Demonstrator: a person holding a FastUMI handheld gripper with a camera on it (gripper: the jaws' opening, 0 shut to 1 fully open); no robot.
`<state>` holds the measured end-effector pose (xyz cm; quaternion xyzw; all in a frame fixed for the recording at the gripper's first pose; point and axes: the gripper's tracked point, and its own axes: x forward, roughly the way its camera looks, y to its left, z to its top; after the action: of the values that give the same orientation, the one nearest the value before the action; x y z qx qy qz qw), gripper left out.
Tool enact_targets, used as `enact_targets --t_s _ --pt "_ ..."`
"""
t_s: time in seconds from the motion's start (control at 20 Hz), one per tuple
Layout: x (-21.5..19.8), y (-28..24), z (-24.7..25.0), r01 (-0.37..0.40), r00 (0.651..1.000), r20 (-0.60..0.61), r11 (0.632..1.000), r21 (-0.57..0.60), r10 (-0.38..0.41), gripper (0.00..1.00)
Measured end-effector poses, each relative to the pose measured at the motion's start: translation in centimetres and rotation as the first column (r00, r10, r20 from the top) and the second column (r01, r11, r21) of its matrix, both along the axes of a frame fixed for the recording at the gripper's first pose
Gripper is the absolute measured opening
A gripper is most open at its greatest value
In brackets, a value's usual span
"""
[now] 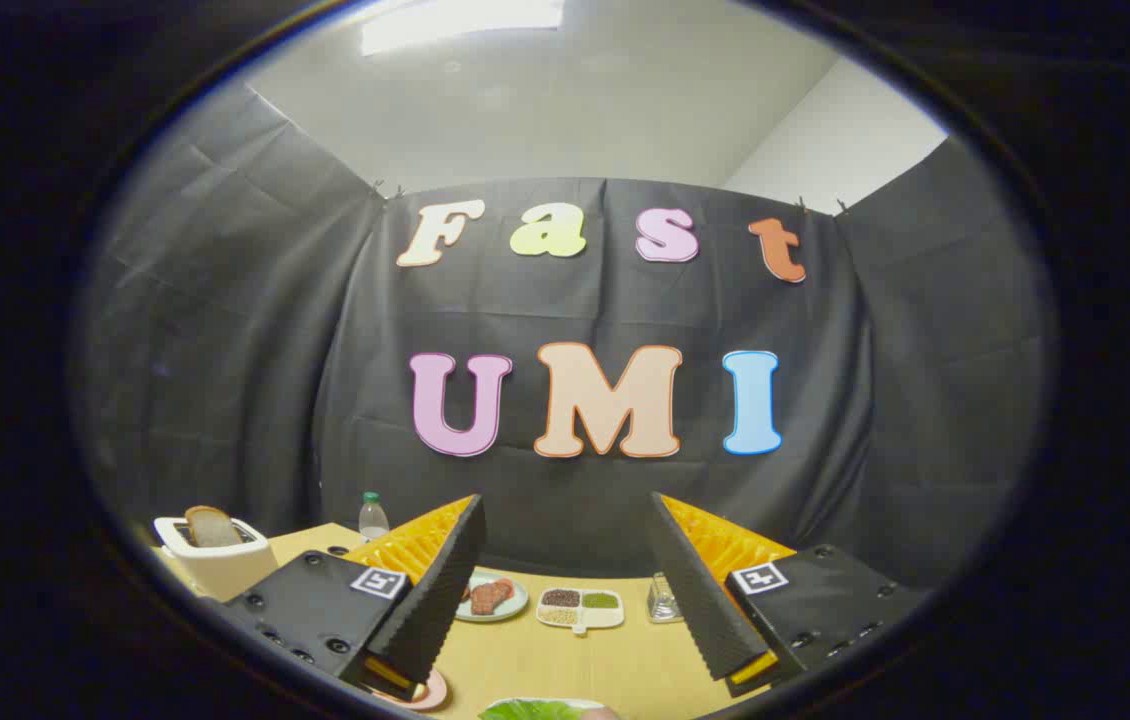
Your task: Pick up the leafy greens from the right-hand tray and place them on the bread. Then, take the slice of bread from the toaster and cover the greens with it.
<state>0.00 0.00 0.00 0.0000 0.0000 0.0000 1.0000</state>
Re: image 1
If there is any white rectangular plate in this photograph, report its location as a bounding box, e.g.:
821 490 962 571
478 697 616 720

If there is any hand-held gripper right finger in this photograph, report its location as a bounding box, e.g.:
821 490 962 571
647 491 931 698

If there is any pale green plate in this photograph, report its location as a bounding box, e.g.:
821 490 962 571
455 572 530 623

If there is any white divided dish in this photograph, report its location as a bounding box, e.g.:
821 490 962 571
536 587 625 636

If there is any green lettuce leaf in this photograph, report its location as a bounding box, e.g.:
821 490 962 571
480 699 586 720

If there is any pink plate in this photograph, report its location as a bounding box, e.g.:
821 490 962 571
370 668 449 712

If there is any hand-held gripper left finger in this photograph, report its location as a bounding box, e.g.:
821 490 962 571
223 493 488 703

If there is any white toaster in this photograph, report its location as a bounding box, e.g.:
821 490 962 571
153 515 279 601

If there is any black backdrop cloth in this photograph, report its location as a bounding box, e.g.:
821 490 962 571
75 85 1056 591

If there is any clear glass cup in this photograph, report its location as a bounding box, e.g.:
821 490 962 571
647 572 684 624

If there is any bread slice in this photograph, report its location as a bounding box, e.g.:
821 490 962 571
185 505 244 548

